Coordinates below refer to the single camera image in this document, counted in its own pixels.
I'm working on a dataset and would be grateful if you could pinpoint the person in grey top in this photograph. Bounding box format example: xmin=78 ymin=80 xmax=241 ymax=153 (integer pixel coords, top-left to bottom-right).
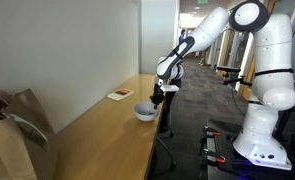
xmin=198 ymin=49 xmax=210 ymax=66

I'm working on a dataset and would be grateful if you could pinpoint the black camera stand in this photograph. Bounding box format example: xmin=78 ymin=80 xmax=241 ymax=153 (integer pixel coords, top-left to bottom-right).
xmin=216 ymin=65 xmax=253 ymax=87

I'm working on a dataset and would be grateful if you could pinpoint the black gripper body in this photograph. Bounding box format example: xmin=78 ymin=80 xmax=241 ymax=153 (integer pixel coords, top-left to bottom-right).
xmin=152 ymin=83 xmax=168 ymax=101

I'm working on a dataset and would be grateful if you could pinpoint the small orange white packet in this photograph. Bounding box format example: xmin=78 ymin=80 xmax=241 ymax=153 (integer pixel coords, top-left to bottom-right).
xmin=106 ymin=88 xmax=135 ymax=102

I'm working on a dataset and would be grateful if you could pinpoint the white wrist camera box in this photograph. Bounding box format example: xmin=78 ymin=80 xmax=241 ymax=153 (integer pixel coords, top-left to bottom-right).
xmin=159 ymin=84 xmax=180 ymax=93

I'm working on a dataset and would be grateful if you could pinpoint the brown paper bag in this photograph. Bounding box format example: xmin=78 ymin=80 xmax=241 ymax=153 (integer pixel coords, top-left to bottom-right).
xmin=0 ymin=88 xmax=60 ymax=180

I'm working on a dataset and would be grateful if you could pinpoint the black office chair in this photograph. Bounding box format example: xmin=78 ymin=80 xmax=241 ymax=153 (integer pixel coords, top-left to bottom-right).
xmin=151 ymin=78 xmax=182 ymax=179

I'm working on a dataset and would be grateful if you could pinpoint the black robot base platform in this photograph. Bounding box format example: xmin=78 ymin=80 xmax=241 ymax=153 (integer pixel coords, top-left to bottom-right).
xmin=198 ymin=119 xmax=295 ymax=180

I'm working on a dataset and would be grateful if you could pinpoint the orange handled black clamp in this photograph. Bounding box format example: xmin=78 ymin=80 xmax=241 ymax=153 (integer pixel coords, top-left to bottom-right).
xmin=202 ymin=125 xmax=222 ymax=138
xmin=202 ymin=148 xmax=227 ymax=165

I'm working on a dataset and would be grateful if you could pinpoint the white bowl shaped cup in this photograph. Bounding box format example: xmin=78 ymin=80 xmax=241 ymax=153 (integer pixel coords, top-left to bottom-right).
xmin=133 ymin=101 xmax=160 ymax=122

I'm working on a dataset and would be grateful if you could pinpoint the person in blue top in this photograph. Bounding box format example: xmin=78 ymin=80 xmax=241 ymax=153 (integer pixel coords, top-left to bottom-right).
xmin=178 ymin=28 xmax=187 ymax=45

